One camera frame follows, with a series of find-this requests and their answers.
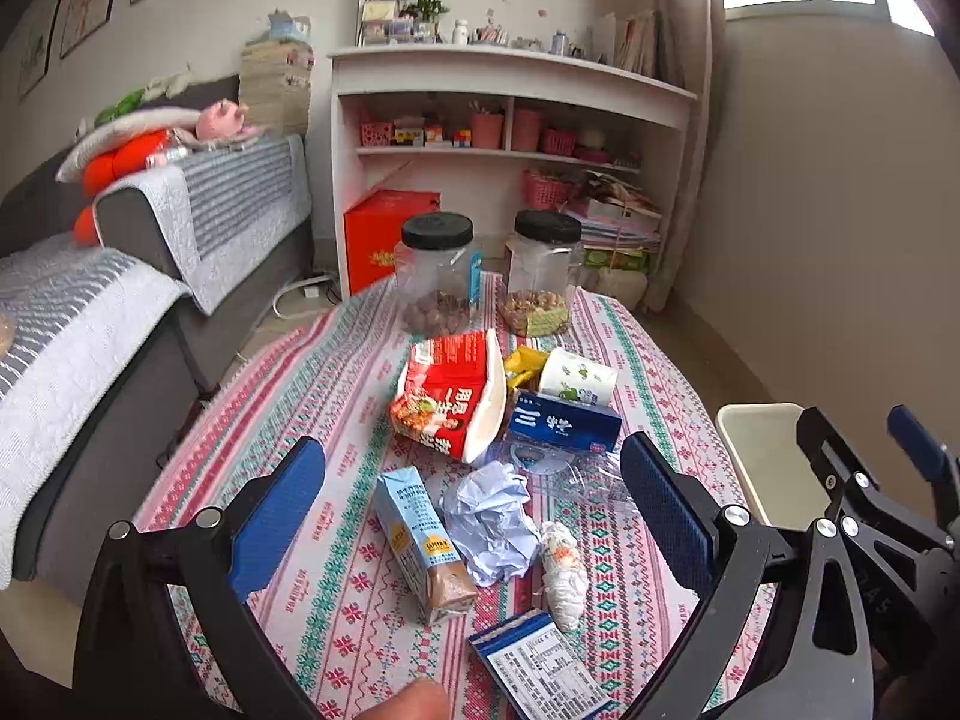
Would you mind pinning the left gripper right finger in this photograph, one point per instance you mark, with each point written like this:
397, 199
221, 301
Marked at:
813, 659

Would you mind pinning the stack of books and papers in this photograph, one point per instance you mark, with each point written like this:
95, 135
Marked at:
613, 213

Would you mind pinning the blue white label packet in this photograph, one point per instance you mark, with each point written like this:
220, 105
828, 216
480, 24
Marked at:
538, 671

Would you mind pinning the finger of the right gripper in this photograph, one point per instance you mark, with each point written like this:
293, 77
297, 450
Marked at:
933, 460
852, 488

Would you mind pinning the woven storage box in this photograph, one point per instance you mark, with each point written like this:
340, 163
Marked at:
275, 85

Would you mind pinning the grey sofa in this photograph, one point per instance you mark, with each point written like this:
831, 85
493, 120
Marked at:
46, 203

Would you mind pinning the orange cushion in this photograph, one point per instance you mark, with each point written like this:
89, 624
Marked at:
108, 168

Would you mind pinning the pink basket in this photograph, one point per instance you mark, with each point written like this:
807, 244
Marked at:
545, 191

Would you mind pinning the grey white quilted cover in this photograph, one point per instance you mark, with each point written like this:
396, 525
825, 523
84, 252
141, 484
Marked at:
107, 354

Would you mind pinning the pink cup holder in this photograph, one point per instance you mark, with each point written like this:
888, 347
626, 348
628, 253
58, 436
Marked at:
525, 132
486, 129

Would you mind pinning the small white packet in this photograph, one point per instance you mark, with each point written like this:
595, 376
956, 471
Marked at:
564, 576

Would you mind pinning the beige curtain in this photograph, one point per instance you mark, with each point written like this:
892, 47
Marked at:
692, 34

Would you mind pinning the light blue paper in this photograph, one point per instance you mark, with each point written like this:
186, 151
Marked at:
485, 515

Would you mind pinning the yellow snack wrapper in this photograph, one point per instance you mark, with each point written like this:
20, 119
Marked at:
524, 367

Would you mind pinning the nut jar with blue label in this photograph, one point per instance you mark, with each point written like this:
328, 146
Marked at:
437, 272

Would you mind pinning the red instant noodle bowl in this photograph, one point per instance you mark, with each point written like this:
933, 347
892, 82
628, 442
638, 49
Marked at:
451, 396

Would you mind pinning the white sack bag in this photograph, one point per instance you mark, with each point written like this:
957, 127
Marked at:
626, 286

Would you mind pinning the blue milk carton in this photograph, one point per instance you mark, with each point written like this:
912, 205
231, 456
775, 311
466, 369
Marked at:
424, 551

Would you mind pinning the white bookshelf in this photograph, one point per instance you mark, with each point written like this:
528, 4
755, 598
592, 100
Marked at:
403, 93

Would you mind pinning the blue tissue box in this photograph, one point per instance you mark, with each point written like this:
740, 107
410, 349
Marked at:
564, 424

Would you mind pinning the white paper cup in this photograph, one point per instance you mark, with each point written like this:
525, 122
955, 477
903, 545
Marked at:
572, 378

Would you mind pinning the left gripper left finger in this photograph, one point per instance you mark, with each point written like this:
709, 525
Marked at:
131, 657

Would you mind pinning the white trash bin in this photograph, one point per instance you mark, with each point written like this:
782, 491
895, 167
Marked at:
775, 475

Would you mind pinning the snack jar with green packet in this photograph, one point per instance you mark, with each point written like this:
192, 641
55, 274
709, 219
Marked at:
542, 262

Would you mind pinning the crushed clear plastic bottle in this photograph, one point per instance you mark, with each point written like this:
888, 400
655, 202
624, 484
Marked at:
587, 478

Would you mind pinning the pink plush toy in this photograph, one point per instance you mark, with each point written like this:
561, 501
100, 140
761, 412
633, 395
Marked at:
223, 121

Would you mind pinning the operator hand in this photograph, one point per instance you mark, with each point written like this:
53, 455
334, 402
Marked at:
423, 699

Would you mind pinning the red gift box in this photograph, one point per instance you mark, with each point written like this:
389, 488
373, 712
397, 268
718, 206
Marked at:
372, 230

